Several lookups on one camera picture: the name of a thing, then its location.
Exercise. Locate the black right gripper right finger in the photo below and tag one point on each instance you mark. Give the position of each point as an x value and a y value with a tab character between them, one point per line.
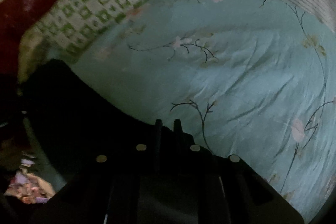
214	189

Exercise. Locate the green white patterned pillow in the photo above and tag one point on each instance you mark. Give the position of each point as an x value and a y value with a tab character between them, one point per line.
70	26

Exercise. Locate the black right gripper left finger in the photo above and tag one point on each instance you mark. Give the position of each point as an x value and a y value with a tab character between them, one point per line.
104	169

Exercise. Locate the teal floral bedsheet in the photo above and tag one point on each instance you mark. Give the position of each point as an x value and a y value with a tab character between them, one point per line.
255	78

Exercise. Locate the black pants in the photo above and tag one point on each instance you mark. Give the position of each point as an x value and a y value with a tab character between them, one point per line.
56	106

